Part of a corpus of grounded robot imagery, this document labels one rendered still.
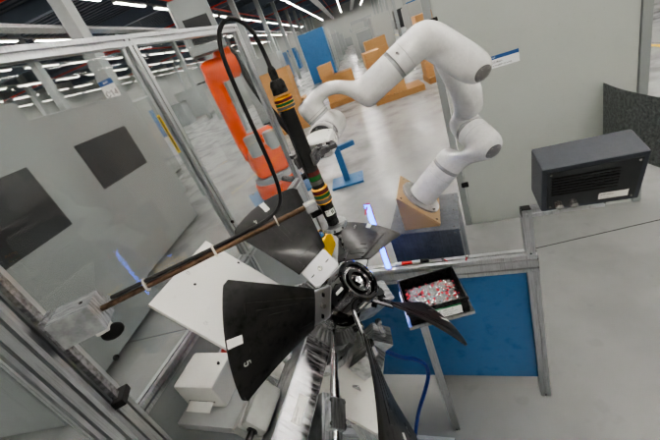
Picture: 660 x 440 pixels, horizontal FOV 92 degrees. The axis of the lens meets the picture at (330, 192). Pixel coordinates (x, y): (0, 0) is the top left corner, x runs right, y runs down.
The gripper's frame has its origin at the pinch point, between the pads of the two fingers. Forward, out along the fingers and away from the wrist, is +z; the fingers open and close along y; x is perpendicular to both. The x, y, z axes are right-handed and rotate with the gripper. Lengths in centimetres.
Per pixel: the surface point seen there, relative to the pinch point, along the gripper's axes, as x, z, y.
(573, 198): -45, -32, -66
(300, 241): -21.7, 3.0, 10.1
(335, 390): -44, 30, 1
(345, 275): -29.4, 10.2, -2.3
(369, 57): -39, -739, 89
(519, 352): -124, -36, -45
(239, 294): -14.0, 30.0, 11.3
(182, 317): -25, 25, 38
